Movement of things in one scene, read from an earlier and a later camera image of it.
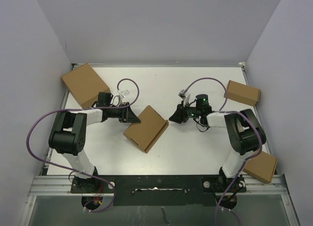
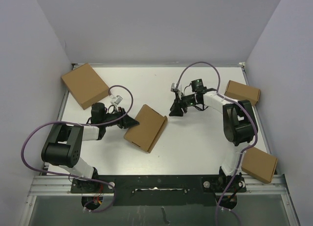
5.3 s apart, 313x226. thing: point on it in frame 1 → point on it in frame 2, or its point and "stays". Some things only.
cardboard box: [85, 84] stays
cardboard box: [242, 93] stays
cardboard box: [143, 135] stays
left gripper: [127, 115] → [126, 121]
